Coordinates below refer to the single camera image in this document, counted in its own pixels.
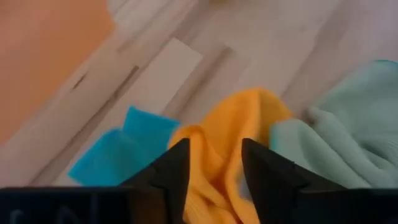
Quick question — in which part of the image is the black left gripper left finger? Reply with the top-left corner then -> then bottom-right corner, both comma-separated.
119,138 -> 191,224

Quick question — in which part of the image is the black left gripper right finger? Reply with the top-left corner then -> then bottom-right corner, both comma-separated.
241,138 -> 346,224

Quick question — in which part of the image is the teal blue microfiber towel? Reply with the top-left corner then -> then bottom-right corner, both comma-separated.
67,105 -> 182,187

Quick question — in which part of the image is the orange microfiber towel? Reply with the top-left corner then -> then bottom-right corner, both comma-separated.
167,88 -> 294,224

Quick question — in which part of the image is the light green microfiber towel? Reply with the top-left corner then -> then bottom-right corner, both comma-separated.
269,60 -> 398,190

